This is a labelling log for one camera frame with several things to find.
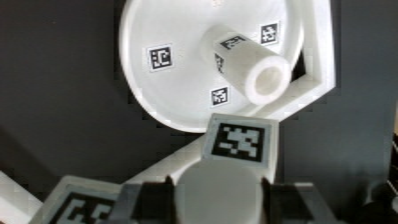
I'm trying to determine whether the white cylindrical table leg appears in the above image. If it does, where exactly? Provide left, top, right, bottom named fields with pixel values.
left=202, top=25, right=292, bottom=105

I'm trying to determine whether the white cross-shaped table base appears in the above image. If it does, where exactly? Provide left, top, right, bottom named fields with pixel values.
left=29, top=114, right=280, bottom=224

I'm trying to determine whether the white round table top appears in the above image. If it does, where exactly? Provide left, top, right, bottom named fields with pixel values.
left=120, top=0, right=305, bottom=133

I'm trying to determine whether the white L-shaped border fence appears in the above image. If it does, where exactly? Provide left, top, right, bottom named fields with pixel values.
left=0, top=0, right=338, bottom=224

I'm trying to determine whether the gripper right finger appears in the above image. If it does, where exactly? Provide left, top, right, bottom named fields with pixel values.
left=262, top=179, right=342, bottom=224

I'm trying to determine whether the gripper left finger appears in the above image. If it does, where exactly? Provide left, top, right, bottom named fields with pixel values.
left=106, top=177, right=177, bottom=224

